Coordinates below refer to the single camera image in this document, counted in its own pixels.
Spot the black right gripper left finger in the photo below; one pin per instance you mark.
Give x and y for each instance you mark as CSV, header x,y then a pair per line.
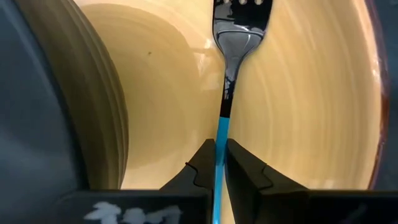
x,y
203,168

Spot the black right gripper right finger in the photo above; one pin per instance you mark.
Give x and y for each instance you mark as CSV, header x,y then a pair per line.
x,y
245,177

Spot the dark grey ceramic bowl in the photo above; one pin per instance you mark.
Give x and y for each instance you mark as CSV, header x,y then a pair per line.
x,y
46,93

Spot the yellow round plate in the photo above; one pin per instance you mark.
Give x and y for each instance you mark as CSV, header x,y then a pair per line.
x,y
311,109

